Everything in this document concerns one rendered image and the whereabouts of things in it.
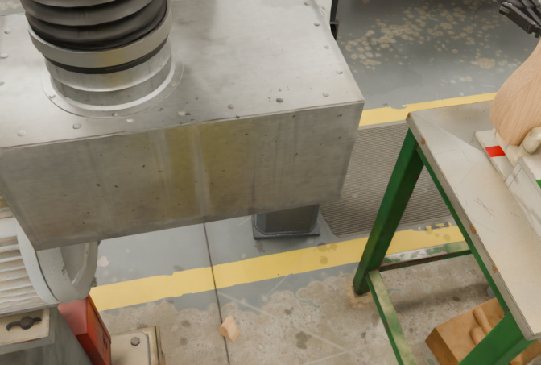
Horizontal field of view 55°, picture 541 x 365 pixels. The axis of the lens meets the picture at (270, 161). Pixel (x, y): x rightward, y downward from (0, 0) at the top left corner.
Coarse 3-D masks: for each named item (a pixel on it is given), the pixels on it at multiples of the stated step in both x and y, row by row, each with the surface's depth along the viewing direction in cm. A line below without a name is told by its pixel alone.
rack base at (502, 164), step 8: (480, 136) 123; (488, 136) 123; (488, 144) 121; (496, 144) 121; (536, 152) 120; (496, 160) 118; (504, 160) 118; (496, 168) 117; (504, 168) 116; (512, 168) 116; (504, 176) 115
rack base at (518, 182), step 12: (528, 156) 108; (540, 156) 108; (516, 168) 110; (528, 168) 106; (540, 168) 106; (516, 180) 111; (528, 180) 107; (516, 192) 111; (528, 192) 107; (540, 192) 104; (528, 204) 108; (540, 204) 104; (528, 216) 108; (540, 216) 105; (540, 228) 105; (540, 240) 106
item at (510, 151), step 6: (492, 132) 121; (498, 138) 119; (504, 144) 118; (510, 144) 117; (504, 150) 118; (510, 150) 116; (516, 150) 115; (510, 156) 116; (516, 156) 115; (516, 162) 115
